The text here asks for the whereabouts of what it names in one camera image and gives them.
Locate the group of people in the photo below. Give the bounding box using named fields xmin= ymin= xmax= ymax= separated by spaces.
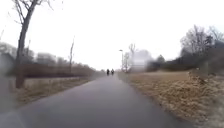
xmin=105 ymin=68 xmax=116 ymax=77

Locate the street lamp pole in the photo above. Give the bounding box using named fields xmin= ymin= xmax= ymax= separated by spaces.
xmin=118 ymin=49 xmax=125 ymax=72

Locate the grey asphalt path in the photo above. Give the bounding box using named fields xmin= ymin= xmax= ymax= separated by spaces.
xmin=0 ymin=73 xmax=198 ymax=128

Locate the thin bare tree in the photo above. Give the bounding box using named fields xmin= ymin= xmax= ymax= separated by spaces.
xmin=68 ymin=36 xmax=76 ymax=75

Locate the brown hedge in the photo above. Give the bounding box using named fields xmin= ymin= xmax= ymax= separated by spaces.
xmin=6 ymin=62 xmax=98 ymax=80

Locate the dry grass verge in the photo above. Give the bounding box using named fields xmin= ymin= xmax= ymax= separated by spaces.
xmin=0 ymin=75 xmax=101 ymax=113
xmin=117 ymin=69 xmax=224 ymax=128

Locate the row of trees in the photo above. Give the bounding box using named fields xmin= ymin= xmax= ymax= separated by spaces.
xmin=146 ymin=24 xmax=224 ymax=75

